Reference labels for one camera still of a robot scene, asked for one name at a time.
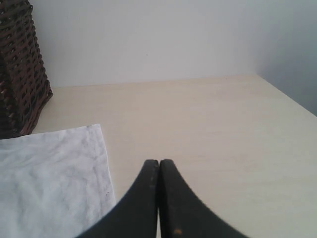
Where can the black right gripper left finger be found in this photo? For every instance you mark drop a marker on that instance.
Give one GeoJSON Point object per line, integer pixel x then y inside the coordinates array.
{"type": "Point", "coordinates": [136, 214]}

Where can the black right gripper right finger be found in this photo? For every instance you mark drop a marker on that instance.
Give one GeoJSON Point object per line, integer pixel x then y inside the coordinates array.
{"type": "Point", "coordinates": [181, 213]}

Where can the white t-shirt with red lettering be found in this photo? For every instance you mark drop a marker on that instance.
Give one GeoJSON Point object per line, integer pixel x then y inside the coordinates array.
{"type": "Point", "coordinates": [54, 184]}

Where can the dark brown wicker basket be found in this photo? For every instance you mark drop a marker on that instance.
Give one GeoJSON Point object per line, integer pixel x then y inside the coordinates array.
{"type": "Point", "coordinates": [24, 86]}

